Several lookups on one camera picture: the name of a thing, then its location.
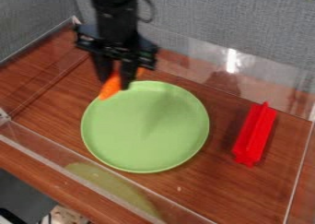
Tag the clear acrylic barrier wall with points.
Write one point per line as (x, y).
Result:
(48, 84)

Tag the clear acrylic corner bracket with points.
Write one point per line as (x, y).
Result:
(75, 21)

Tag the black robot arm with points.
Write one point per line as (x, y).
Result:
(112, 39)

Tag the orange toy carrot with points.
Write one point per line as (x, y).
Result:
(111, 86)

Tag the red plastic block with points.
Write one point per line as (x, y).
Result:
(254, 134)

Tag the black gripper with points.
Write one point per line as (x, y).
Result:
(105, 51)

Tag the green round plate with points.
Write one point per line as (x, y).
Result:
(147, 129)

